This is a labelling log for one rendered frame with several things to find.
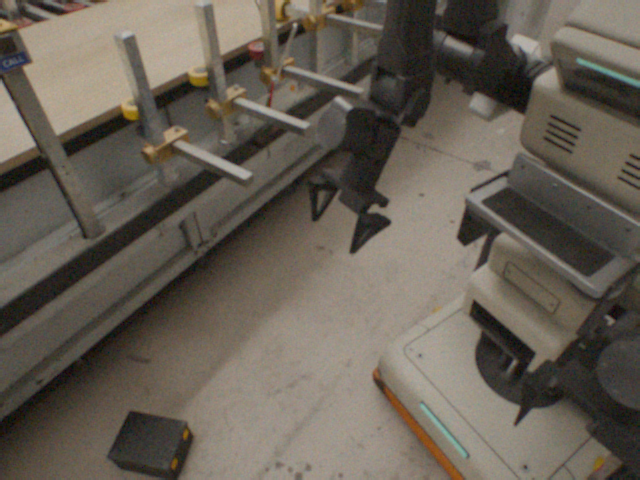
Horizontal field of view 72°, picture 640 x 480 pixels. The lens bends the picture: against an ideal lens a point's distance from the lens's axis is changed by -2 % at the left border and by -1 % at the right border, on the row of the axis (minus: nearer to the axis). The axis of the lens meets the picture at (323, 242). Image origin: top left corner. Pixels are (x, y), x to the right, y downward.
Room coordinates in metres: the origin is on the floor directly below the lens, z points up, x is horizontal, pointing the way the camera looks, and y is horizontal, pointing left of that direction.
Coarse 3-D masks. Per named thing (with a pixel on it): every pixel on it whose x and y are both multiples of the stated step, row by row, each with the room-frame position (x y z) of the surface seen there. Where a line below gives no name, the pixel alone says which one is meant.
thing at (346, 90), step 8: (256, 64) 1.53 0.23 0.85; (264, 64) 1.51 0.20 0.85; (288, 72) 1.45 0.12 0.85; (296, 72) 1.43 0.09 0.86; (304, 72) 1.43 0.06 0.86; (296, 80) 1.43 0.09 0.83; (304, 80) 1.41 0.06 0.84; (312, 80) 1.39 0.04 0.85; (320, 80) 1.37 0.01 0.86; (328, 80) 1.37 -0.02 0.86; (336, 80) 1.37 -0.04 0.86; (320, 88) 1.37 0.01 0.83; (328, 88) 1.35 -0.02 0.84; (336, 88) 1.34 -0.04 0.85; (344, 88) 1.32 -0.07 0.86; (352, 88) 1.32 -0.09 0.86; (360, 88) 1.32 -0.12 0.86; (344, 96) 1.32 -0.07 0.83; (352, 96) 1.30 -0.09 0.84; (360, 96) 1.29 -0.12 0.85
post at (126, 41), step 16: (128, 32) 1.04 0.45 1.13; (128, 48) 1.03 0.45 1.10; (128, 64) 1.03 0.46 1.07; (128, 80) 1.04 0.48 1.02; (144, 80) 1.04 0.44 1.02; (144, 96) 1.03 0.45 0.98; (144, 112) 1.03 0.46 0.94; (144, 128) 1.04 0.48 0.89; (160, 128) 1.05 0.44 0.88; (160, 144) 1.04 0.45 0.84; (160, 176) 1.04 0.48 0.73
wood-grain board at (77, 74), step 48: (144, 0) 2.04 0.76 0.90; (192, 0) 2.04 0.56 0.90; (240, 0) 2.03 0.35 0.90; (336, 0) 2.04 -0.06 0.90; (48, 48) 1.54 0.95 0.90; (96, 48) 1.54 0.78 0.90; (144, 48) 1.54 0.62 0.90; (192, 48) 1.53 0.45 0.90; (240, 48) 1.55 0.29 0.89; (0, 96) 1.19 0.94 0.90; (48, 96) 1.19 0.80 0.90; (96, 96) 1.19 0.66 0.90; (0, 144) 0.94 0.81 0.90
